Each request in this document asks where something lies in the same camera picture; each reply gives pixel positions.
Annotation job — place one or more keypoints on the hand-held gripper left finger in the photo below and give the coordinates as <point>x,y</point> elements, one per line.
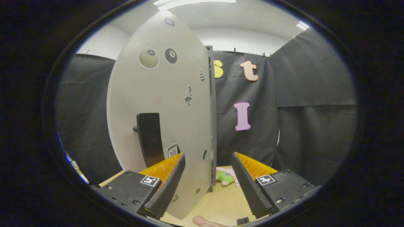
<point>167,186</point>

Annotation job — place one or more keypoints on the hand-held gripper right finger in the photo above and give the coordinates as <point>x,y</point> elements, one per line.
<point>249,186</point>

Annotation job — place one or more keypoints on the grey shoe cabinet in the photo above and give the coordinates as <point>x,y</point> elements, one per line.
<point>213,126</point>

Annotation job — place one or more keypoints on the beige shoe cabinet door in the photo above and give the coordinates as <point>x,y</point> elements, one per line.
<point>157,88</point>

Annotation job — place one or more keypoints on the green and pink plush toy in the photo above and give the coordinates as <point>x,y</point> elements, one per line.
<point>225,177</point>

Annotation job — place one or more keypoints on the black backdrop cloth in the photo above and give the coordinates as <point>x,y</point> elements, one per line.
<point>300,126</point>

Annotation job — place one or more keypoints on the small ceiling light panel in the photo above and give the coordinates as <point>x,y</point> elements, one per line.
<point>303,26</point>

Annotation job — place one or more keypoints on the large ceiling light panel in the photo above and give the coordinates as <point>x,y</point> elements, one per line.
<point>195,2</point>

